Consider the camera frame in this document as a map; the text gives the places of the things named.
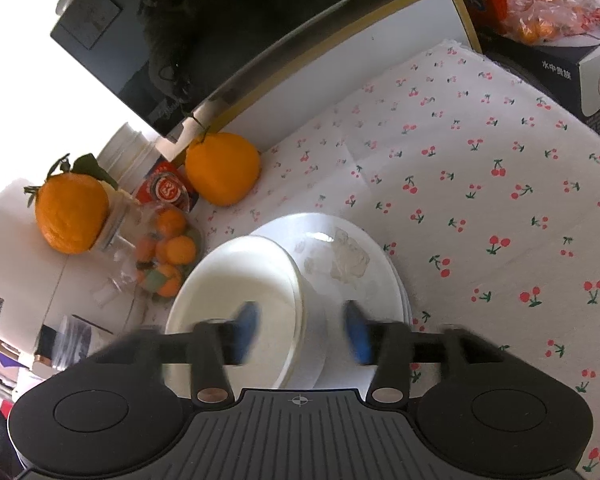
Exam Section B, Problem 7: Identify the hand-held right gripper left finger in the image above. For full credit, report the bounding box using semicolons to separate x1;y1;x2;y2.
94;304;262;405

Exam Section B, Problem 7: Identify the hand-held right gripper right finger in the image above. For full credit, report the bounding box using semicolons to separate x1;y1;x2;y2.
342;301;507;405

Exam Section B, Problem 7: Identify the white bowl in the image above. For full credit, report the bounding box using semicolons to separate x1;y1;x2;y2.
250;232;329;391

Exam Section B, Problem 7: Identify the cream bowl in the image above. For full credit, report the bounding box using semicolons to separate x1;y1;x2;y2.
164;235;306;392
260;240;312;386

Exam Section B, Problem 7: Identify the blue patterned plate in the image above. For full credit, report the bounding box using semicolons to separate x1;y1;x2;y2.
387;270;415;331
380;255;410;326

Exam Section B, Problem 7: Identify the white floral plate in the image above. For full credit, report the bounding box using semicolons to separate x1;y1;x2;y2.
250;212;406;342

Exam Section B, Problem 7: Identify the glass jar of small oranges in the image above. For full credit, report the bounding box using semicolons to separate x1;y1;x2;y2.
92;187;206;312

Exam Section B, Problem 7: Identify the red label paper cup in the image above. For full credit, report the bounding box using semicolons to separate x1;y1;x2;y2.
115;152;199;212

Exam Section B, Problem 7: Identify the large orange with stem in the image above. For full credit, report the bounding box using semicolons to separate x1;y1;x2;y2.
185;119;261;207

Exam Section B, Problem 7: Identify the cherry print tablecloth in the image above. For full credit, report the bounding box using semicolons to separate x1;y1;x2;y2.
145;40;600;476

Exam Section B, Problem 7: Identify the plastic jar with dark contents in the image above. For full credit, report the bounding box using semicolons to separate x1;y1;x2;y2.
32;312;112;376

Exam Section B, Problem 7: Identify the large orange with leaves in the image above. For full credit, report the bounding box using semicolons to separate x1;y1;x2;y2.
24;153;118;255

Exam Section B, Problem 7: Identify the white air fryer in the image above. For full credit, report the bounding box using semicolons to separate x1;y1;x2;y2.
0;175;146;361

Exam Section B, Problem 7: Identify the black microwave oven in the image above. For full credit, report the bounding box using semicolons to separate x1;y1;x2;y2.
50;0;461;143

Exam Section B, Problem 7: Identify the white shelf with gold trim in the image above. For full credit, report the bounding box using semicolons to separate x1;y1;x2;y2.
155;0;483;168

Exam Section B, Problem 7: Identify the dark printed cardboard box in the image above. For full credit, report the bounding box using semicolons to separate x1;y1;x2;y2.
480;25;600;137

